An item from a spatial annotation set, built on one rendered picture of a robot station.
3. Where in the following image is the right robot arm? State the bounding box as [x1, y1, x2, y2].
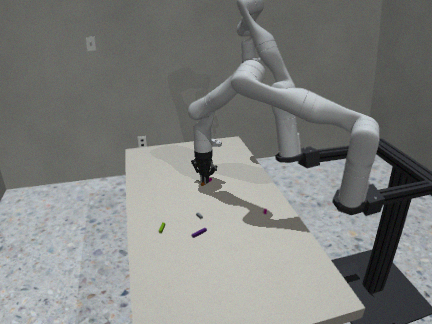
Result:
[237, 0, 301, 157]

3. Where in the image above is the purple rod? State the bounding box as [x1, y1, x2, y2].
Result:
[192, 228, 207, 238]

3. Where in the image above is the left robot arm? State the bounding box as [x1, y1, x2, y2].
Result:
[188, 60, 380, 208]

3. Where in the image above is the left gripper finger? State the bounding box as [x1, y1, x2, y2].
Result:
[191, 159, 204, 183]
[202, 161, 218, 184]

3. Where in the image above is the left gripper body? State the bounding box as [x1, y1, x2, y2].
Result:
[194, 151, 213, 169]

